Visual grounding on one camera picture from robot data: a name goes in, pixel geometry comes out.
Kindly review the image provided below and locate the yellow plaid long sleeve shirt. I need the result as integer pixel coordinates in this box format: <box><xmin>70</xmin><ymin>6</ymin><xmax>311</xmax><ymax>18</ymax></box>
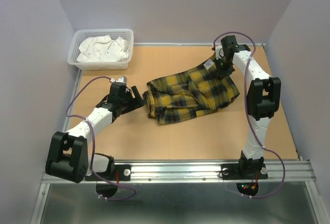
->
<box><xmin>143</xmin><ymin>56</ymin><xmax>240</xmax><ymax>125</ymax></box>

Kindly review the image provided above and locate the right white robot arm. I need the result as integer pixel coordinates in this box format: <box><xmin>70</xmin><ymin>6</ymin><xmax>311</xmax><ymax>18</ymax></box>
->
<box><xmin>212</xmin><ymin>33</ymin><xmax>281</xmax><ymax>180</ymax></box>

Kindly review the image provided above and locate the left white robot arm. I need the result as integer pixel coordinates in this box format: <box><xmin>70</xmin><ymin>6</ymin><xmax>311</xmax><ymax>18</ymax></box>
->
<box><xmin>45</xmin><ymin>82</ymin><xmax>144</xmax><ymax>183</ymax></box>

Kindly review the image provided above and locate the white long sleeve shirt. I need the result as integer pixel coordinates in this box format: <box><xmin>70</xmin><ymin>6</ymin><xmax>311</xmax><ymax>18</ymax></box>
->
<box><xmin>77</xmin><ymin>35</ymin><xmax>129</xmax><ymax>63</ymax></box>

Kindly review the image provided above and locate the white perforated plastic basket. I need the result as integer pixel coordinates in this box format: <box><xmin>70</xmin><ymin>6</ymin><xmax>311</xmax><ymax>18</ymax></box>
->
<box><xmin>67</xmin><ymin>28</ymin><xmax>134</xmax><ymax>70</ymax></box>

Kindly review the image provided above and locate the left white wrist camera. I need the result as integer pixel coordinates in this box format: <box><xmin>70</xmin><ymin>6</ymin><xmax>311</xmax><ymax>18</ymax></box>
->
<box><xmin>110</xmin><ymin>76</ymin><xmax>127</xmax><ymax>85</ymax></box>

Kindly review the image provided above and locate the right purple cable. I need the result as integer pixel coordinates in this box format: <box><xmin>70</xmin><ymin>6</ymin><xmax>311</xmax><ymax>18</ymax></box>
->
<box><xmin>212</xmin><ymin>31</ymin><xmax>286</xmax><ymax>199</ymax></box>

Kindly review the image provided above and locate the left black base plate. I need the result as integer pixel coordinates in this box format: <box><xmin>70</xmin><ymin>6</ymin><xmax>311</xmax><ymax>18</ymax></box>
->
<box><xmin>97</xmin><ymin>164</ymin><xmax>131</xmax><ymax>182</ymax></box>

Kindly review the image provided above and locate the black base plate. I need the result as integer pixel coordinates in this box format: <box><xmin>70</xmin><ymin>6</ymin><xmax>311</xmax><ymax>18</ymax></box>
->
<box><xmin>97</xmin><ymin>164</ymin><xmax>131</xmax><ymax>182</ymax></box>
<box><xmin>219</xmin><ymin>163</ymin><xmax>268</xmax><ymax>180</ymax></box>

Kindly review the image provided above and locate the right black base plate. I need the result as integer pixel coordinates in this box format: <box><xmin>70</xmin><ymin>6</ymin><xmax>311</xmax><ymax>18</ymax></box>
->
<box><xmin>219</xmin><ymin>163</ymin><xmax>268</xmax><ymax>180</ymax></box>

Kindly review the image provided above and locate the aluminium mounting rail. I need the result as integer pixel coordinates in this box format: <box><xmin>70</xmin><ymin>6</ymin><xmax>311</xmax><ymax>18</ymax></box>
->
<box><xmin>41</xmin><ymin>159</ymin><xmax>317</xmax><ymax>183</ymax></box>

